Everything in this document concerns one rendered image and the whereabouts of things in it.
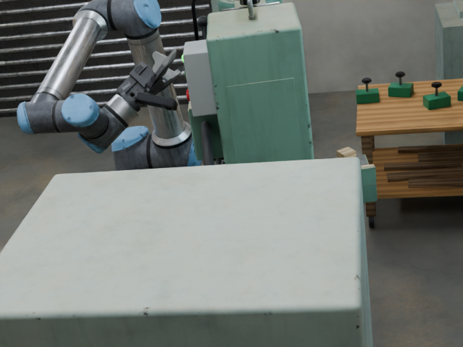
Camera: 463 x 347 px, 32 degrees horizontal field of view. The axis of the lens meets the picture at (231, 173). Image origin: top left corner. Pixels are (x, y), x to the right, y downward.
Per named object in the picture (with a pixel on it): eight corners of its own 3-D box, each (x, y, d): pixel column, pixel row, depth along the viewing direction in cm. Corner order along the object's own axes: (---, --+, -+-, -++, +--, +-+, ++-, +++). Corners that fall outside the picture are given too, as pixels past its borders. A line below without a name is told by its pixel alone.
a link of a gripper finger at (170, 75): (171, 56, 243) (151, 67, 237) (186, 68, 242) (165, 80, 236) (169, 62, 245) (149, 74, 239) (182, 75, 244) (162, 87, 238)
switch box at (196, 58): (218, 99, 204) (209, 38, 196) (218, 114, 195) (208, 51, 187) (193, 102, 204) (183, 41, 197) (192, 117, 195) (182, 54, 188)
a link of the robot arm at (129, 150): (124, 165, 319) (116, 124, 312) (165, 164, 316) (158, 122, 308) (111, 182, 306) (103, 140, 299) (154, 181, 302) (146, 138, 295)
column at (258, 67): (320, 243, 234) (295, 1, 202) (328, 288, 214) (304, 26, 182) (242, 253, 235) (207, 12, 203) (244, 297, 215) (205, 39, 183)
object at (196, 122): (227, 143, 220) (219, 92, 213) (227, 157, 212) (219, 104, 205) (196, 146, 221) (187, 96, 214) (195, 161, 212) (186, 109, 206)
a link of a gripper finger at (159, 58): (158, 40, 226) (143, 65, 231) (173, 54, 225) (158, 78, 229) (164, 38, 228) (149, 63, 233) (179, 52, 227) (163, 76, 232)
